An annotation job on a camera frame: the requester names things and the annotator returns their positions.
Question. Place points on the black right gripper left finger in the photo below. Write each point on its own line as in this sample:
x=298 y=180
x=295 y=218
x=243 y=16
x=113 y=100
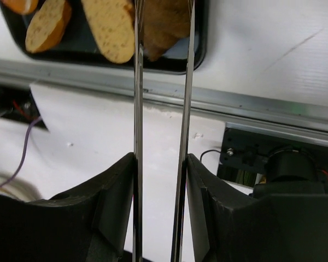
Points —
x=85 y=223

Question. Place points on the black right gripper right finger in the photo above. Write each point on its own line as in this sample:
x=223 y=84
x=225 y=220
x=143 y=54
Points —
x=228 y=225

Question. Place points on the silver metal tongs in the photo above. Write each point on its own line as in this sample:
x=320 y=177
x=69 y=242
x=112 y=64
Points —
x=177 y=236

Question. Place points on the brown croissant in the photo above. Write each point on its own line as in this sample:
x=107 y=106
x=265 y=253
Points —
x=165 y=23

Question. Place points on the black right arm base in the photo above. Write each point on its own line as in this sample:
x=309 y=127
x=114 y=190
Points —
x=272 y=165

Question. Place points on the small oval bread slice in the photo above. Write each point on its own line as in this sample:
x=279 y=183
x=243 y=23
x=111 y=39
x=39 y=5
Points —
x=48 y=26

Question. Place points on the long seeded bread slice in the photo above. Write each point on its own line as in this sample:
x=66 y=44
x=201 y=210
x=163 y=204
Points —
x=112 y=25

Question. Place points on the round orange bun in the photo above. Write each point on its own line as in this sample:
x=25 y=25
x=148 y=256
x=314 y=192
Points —
x=22 y=7

